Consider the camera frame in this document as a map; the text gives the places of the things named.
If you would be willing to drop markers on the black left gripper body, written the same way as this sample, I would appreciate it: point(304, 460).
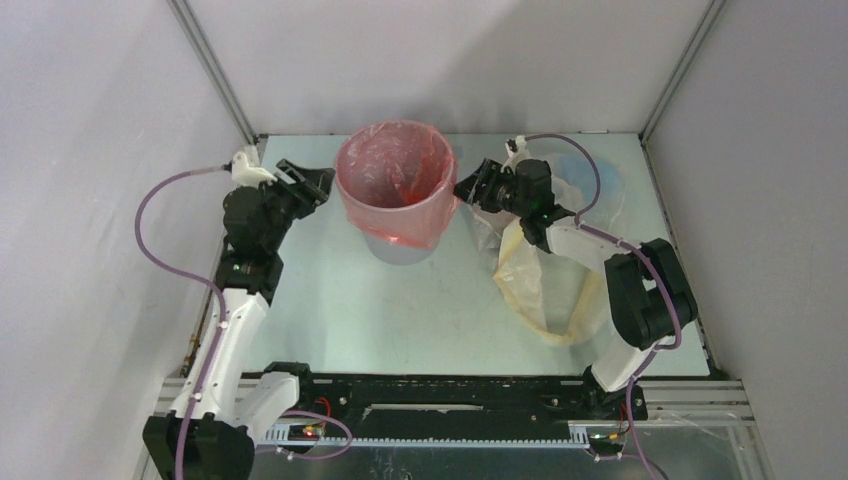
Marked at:
point(285, 206)

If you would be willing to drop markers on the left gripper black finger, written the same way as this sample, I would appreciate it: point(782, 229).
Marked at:
point(319, 178)
point(310, 194)

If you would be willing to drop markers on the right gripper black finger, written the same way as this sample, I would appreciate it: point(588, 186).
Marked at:
point(477, 180)
point(477, 197)

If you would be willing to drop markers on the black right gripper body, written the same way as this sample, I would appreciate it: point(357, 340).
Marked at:
point(486, 187)

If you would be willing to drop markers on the white translucent bag of bags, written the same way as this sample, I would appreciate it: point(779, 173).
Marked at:
point(573, 184)

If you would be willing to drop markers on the red translucent trash bag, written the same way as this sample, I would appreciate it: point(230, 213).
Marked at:
point(396, 179)

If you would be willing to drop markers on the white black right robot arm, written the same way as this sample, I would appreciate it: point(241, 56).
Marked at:
point(647, 293)

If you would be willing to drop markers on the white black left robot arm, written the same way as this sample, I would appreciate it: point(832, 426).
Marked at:
point(208, 431)

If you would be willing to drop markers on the grey plastic trash bin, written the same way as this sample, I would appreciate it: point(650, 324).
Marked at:
point(397, 254)

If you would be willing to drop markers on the yellow translucent trash bag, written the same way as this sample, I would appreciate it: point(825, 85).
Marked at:
point(562, 301)

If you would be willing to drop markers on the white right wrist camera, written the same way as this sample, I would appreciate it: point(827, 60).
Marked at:
point(517, 151)

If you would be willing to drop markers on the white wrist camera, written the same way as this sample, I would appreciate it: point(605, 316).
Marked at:
point(246, 170)
point(517, 151)

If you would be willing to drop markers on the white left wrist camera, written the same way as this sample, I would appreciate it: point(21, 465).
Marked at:
point(246, 170)

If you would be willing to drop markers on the left aluminium frame post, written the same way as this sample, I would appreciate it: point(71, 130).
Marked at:
point(209, 62)

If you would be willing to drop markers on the aluminium frame post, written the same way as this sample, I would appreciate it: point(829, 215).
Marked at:
point(209, 62)
point(683, 65)

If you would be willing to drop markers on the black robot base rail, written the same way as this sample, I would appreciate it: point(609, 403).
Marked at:
point(463, 411)

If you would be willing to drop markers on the right aluminium frame post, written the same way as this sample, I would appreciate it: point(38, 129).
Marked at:
point(683, 65)

